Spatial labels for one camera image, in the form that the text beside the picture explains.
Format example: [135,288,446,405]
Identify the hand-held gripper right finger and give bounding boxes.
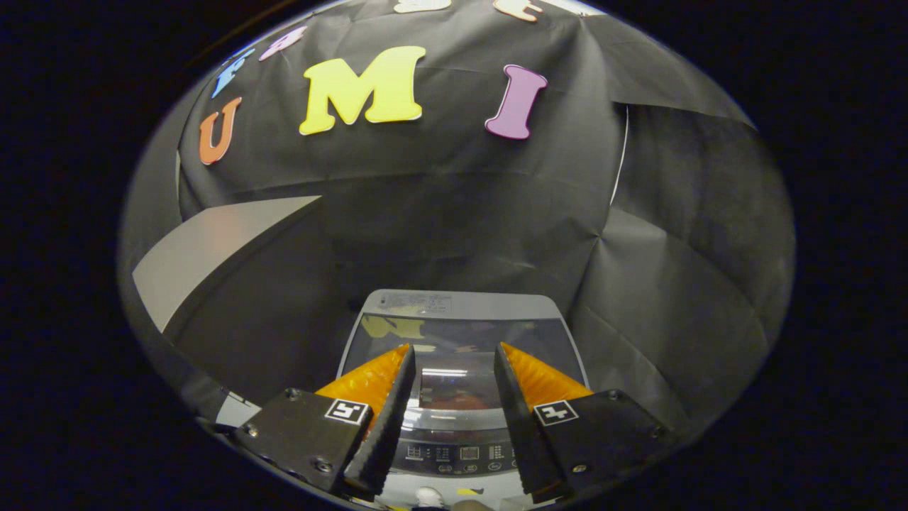
[494,342,671,504]

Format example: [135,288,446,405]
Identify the grey cabinet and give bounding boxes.
[133,197,355,428]

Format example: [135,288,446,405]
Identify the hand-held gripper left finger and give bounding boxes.
[234,344,416,498]

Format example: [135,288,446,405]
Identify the grey washing machine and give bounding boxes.
[337,289,591,509]

